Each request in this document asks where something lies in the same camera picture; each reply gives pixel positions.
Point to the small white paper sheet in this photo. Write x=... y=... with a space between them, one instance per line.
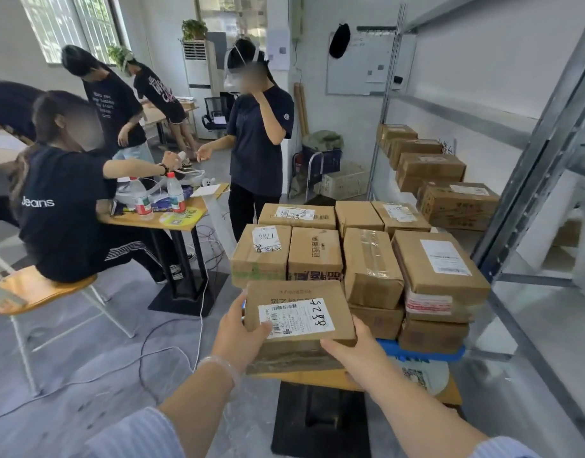
x=206 y=190

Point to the person's right forearm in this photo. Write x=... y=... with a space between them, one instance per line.
x=416 y=414

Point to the whiteboard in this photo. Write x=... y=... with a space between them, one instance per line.
x=364 y=66

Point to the translucent white bangle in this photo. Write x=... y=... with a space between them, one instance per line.
x=230 y=367

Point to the small leafy green plant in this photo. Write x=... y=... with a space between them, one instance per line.
x=118 y=54

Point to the black office chair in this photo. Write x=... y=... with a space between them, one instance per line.
x=216 y=114

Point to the red fire extinguisher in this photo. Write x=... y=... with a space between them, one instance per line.
x=298 y=164

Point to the low wooden table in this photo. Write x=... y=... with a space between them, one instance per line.
x=321 y=419

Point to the potted green plant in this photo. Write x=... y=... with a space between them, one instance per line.
x=194 y=29

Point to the round wooden stool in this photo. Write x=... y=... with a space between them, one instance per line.
x=34 y=286

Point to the blue tray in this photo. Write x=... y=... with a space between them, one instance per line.
x=416 y=355

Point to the blue packet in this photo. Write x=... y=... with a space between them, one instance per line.
x=163 y=202

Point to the clear tape cardboard box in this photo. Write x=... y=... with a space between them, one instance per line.
x=359 y=281

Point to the black platform trolley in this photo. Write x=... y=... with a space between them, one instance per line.
x=309 y=176

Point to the cream plastic crate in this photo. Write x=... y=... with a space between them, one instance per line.
x=345 y=183

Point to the person's right hand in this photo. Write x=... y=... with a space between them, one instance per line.
x=364 y=362

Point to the person's left hand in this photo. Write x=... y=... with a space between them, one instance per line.
x=237 y=338

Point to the white controller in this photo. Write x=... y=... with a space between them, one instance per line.
x=182 y=156

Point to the light blue striped shirt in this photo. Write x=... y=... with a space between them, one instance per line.
x=135 y=438

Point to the small box with black print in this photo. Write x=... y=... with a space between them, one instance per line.
x=316 y=252

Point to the white standing air conditioner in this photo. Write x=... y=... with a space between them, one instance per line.
x=197 y=66

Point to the window with white grille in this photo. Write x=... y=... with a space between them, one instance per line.
x=68 y=23

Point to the box with barcode label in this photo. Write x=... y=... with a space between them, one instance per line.
x=416 y=276

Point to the person's left forearm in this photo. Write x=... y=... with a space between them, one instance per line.
x=197 y=410

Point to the box labelled 7786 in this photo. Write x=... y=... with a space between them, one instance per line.
x=244 y=262

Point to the brown box with label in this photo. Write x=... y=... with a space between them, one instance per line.
x=378 y=321

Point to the round yellow sticker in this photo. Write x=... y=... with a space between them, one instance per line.
x=182 y=218

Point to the wide box with handwritten label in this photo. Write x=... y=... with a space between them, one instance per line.
x=325 y=216

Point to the black wristwatch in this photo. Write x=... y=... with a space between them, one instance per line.
x=164 y=169

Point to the black hook rail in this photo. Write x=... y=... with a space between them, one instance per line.
x=376 y=29

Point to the galvanized metal shelf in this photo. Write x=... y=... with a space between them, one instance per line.
x=526 y=200
x=464 y=116

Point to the black cap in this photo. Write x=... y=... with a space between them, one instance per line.
x=339 y=40

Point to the round white sticker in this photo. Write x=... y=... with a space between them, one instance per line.
x=430 y=374

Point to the wooden table with black legs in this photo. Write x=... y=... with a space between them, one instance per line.
x=144 y=221

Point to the long wooden table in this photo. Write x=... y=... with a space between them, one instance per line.
x=154 y=114

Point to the navy plastic crate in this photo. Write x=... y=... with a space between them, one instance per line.
x=330 y=159

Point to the box labelled 5288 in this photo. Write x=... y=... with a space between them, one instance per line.
x=297 y=290

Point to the white paper sign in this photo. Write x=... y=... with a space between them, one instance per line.
x=449 y=147

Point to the bundle of wooden poles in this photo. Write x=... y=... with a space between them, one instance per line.
x=302 y=109

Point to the clear water bottle red cap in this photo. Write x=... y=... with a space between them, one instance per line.
x=142 y=202
x=176 y=195

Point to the small plain cardboard box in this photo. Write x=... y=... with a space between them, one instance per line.
x=356 y=216

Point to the camouflage bag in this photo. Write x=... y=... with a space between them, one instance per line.
x=323 y=139

